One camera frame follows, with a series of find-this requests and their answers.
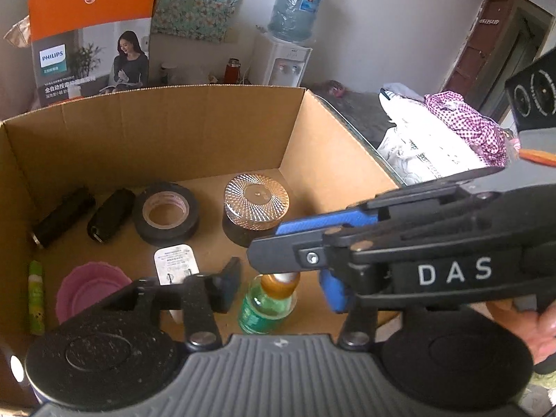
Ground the brown paper bag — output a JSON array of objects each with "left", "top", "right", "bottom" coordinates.
[{"left": 4, "top": 15, "right": 33, "bottom": 48}]

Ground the pink checked cloth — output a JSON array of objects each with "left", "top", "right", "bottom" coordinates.
[{"left": 423, "top": 91, "right": 520, "bottom": 168}]

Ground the floral cloth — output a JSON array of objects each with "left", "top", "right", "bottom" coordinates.
[{"left": 150, "top": 0, "right": 257, "bottom": 44}]

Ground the black cylinder flashlight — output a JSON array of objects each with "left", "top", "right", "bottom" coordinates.
[{"left": 31, "top": 187, "right": 96, "bottom": 249}]

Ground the brown wooden door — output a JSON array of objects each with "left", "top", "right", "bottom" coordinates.
[{"left": 443, "top": 0, "right": 524, "bottom": 109}]

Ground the white plug charger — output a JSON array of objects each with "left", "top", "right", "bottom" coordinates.
[{"left": 154, "top": 244, "right": 201, "bottom": 324}]

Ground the pink silicone cup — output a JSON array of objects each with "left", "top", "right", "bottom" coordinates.
[{"left": 56, "top": 262, "right": 133, "bottom": 326}]

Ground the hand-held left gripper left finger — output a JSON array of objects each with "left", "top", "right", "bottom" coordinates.
[{"left": 130, "top": 257, "right": 243, "bottom": 352}]

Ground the orange packet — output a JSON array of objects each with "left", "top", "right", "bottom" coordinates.
[{"left": 519, "top": 148, "right": 556, "bottom": 166}]

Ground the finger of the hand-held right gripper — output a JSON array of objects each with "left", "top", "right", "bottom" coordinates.
[
  {"left": 276, "top": 166, "right": 516, "bottom": 236},
  {"left": 247, "top": 226, "right": 522, "bottom": 274}
]

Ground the person's right hand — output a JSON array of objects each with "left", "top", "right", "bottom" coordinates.
[{"left": 484, "top": 291, "right": 556, "bottom": 366}]

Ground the white water dispenser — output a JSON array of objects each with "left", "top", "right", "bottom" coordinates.
[{"left": 267, "top": 35, "right": 313, "bottom": 88}]

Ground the orange printed appliance box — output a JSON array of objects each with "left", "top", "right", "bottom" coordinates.
[{"left": 28, "top": 0, "right": 159, "bottom": 109}]

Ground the dark jar with gold lid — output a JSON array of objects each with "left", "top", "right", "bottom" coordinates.
[{"left": 222, "top": 174, "right": 290, "bottom": 246}]

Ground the black speaker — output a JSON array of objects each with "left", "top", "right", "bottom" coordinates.
[{"left": 505, "top": 48, "right": 556, "bottom": 132}]

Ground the black tape roll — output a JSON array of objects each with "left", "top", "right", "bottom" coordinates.
[{"left": 132, "top": 182, "right": 201, "bottom": 246}]

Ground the green glue stick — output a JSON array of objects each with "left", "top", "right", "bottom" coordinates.
[{"left": 28, "top": 261, "right": 46, "bottom": 336}]

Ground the large printed cardboard box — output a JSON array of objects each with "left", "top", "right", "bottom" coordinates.
[{"left": 0, "top": 86, "right": 402, "bottom": 409}]

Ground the white packaged bedding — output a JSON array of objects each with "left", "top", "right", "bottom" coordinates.
[{"left": 376, "top": 89, "right": 491, "bottom": 185}]

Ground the black car key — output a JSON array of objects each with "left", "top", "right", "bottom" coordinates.
[{"left": 87, "top": 188, "right": 136, "bottom": 243}]

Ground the blue water jug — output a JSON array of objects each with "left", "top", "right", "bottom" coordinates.
[{"left": 267, "top": 0, "right": 326, "bottom": 44}]

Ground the green dropper bottle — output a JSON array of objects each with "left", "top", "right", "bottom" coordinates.
[{"left": 238, "top": 271, "right": 301, "bottom": 336}]

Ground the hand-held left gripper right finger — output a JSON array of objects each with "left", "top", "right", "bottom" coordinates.
[{"left": 318, "top": 268, "right": 381, "bottom": 352}]

